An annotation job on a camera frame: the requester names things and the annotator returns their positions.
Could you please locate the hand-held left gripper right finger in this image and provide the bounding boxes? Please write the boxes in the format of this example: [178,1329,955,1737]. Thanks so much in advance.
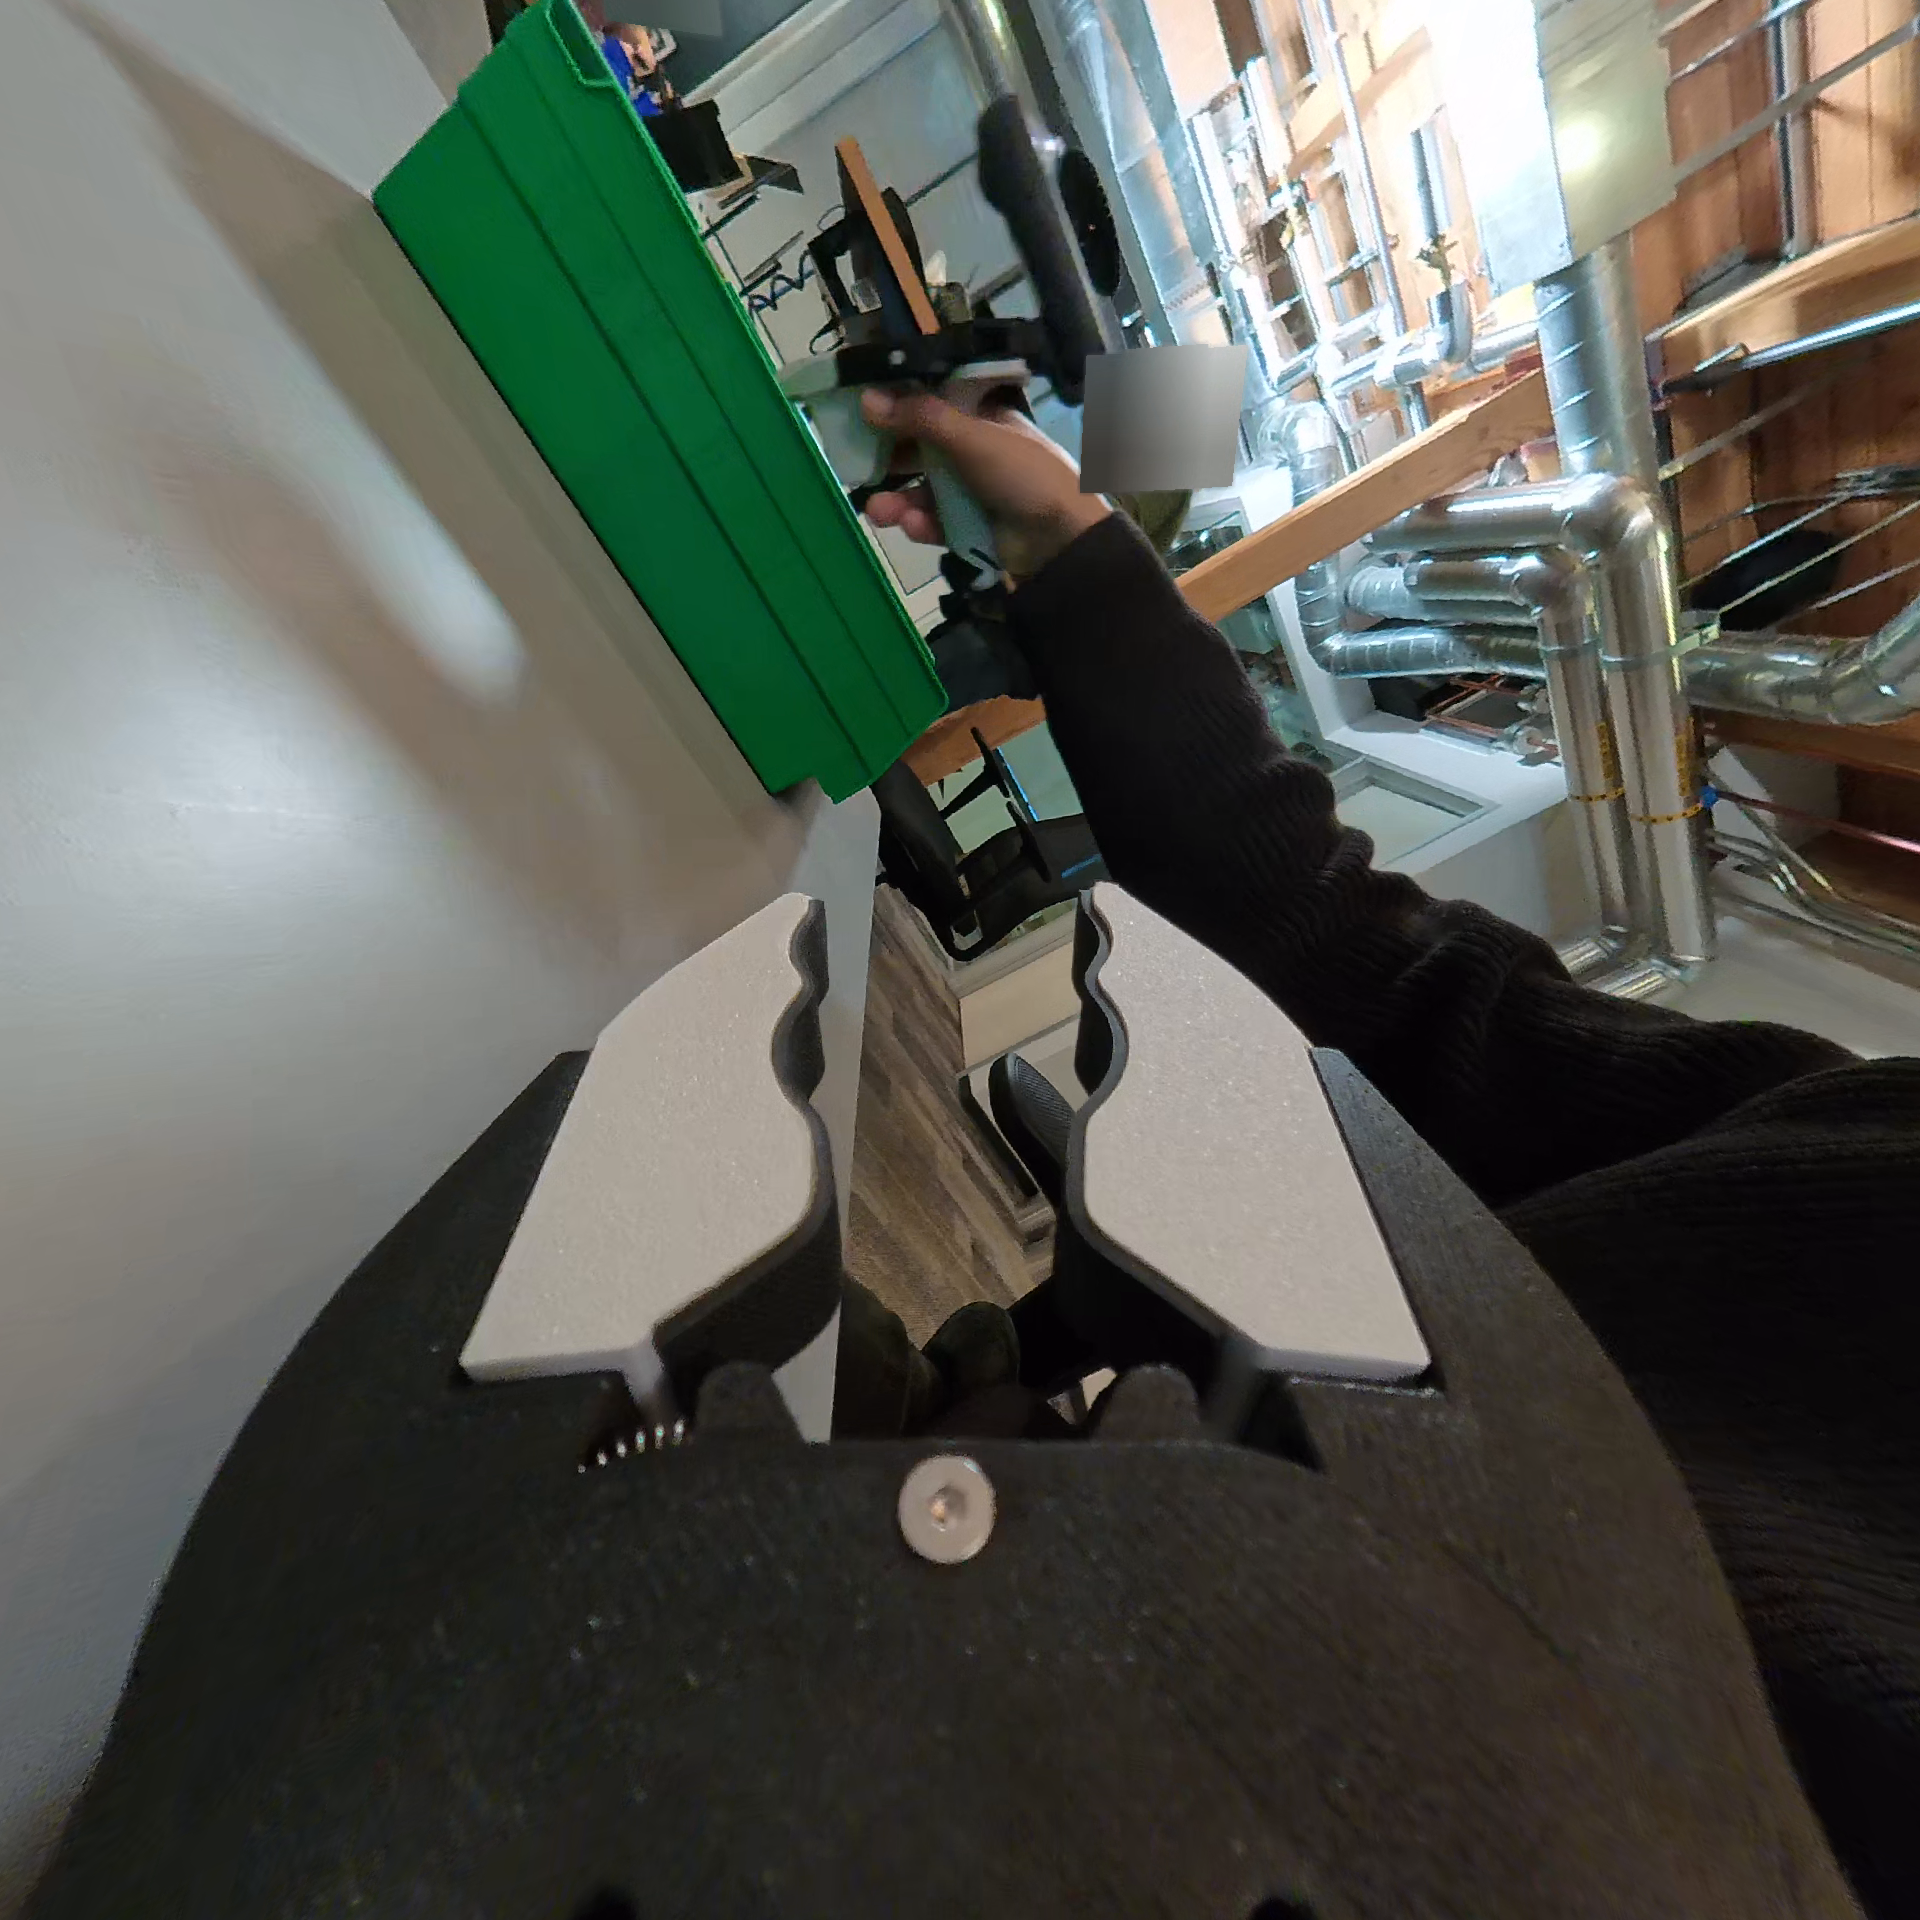
[1056,883,1434,1449]

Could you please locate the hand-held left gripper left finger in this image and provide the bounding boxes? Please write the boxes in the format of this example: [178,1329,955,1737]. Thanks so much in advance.
[456,893,839,1449]

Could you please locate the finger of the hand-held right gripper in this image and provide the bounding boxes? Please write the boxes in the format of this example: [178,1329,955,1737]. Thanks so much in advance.
[779,356,904,493]

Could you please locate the green plastic bin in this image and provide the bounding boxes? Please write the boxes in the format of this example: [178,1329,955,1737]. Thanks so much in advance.
[372,0,950,804]

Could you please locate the person's right forearm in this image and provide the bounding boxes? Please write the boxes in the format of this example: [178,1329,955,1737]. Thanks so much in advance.
[1002,510,1863,1202]

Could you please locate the person's right hand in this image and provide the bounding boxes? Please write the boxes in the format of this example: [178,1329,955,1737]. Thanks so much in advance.
[862,402,1114,578]

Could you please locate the wooden top table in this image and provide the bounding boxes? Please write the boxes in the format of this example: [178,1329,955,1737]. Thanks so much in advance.
[808,137,947,338]

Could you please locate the black mesh chair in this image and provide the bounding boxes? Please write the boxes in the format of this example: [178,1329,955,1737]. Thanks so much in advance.
[988,1053,1075,1202]

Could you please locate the wooden beam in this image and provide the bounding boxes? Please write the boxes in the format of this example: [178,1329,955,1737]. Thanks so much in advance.
[908,369,1554,782]

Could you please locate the black office chair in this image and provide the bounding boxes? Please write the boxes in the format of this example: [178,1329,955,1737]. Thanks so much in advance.
[871,737,1114,963]

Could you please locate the silver ventilation ducts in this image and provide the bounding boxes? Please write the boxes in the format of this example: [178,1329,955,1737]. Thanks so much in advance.
[1296,470,1920,998]

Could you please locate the large silver duct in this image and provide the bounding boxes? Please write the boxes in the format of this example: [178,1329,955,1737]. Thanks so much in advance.
[1036,0,1203,301]

